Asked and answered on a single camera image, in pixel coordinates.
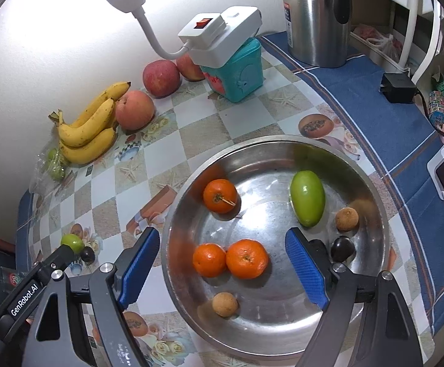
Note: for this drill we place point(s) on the front red apple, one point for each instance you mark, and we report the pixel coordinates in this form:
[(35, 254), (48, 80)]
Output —
[(134, 110)]

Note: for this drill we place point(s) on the yellow banana bunch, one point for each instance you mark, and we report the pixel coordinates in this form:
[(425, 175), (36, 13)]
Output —
[(94, 130)]

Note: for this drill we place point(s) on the teal plastic box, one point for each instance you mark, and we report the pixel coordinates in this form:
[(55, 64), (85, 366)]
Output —
[(240, 76)]

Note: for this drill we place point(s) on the rear red apple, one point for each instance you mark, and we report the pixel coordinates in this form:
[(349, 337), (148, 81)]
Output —
[(189, 69)]

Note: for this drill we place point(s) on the steel thermos kettle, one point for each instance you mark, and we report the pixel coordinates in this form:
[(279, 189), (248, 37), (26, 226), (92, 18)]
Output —
[(318, 31)]

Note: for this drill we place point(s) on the red apple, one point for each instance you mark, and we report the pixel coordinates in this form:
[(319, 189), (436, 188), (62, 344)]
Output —
[(161, 78), (189, 69), (134, 110)]

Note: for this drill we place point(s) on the middle red apple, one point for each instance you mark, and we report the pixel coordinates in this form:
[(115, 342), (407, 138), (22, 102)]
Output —
[(161, 78)]

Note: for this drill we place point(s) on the glass mug with logo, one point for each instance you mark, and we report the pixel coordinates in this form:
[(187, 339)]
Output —
[(11, 277)]

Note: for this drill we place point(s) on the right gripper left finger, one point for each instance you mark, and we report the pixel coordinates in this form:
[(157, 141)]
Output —
[(58, 336)]

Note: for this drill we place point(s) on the patterned blue tablecloth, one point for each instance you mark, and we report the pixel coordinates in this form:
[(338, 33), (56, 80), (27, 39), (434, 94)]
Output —
[(392, 143)]

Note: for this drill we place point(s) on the green jujube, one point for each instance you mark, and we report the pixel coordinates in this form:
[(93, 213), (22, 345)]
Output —
[(308, 198), (74, 242)]

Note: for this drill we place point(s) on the dark plum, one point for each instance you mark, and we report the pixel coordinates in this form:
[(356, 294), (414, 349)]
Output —
[(87, 255), (342, 249)]

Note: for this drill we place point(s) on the clear tray of green fruits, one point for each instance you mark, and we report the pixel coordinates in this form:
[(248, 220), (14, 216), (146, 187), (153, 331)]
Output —
[(50, 169)]

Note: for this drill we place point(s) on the white power strip lamp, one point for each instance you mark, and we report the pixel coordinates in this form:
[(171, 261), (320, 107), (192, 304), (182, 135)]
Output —
[(210, 39)]

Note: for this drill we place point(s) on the white shelf rack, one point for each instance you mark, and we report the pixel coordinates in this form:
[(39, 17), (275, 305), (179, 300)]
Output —
[(404, 17)]

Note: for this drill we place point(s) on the orange mandarin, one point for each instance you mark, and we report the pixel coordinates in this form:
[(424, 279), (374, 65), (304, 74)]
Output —
[(220, 196), (247, 259), (209, 260)]

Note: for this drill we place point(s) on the black power adapter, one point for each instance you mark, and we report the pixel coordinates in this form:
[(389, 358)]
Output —
[(397, 88)]

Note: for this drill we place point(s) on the stainless steel bowl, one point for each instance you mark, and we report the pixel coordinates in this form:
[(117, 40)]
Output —
[(275, 320)]

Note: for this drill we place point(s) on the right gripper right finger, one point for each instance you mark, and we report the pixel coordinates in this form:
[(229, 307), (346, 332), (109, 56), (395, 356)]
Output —
[(386, 335)]

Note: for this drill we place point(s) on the brown longan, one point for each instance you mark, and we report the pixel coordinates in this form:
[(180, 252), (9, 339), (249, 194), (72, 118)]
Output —
[(224, 304), (346, 219)]

